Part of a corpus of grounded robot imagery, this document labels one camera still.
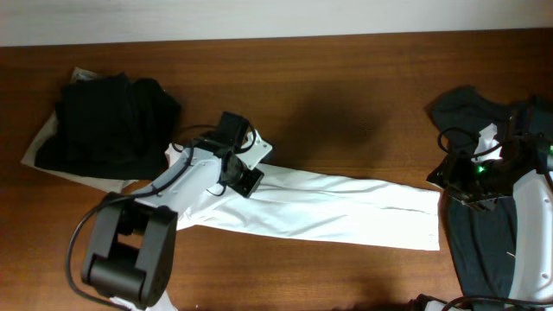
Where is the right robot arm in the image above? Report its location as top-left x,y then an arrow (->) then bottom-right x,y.
414,133 -> 552,311

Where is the folded beige garment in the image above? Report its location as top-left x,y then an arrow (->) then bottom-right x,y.
22,70 -> 144,192

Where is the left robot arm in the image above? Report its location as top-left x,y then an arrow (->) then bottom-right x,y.
81,112 -> 273,309

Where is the dark t-shirt white lettering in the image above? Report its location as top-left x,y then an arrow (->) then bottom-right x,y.
427,86 -> 552,310

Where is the folded black garment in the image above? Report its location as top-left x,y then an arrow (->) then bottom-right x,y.
35,73 -> 181,181

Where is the white robot print t-shirt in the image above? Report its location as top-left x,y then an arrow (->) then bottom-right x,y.
129,144 -> 442,251

